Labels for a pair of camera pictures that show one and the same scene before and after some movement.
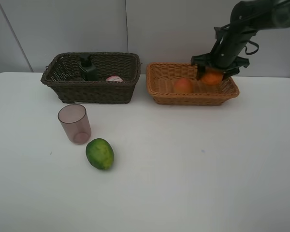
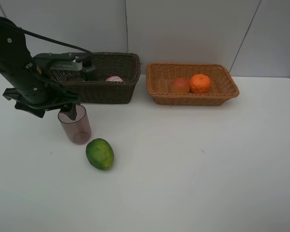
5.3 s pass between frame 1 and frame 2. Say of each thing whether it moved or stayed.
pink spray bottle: stayed
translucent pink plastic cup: stayed
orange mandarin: moved
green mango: stayed
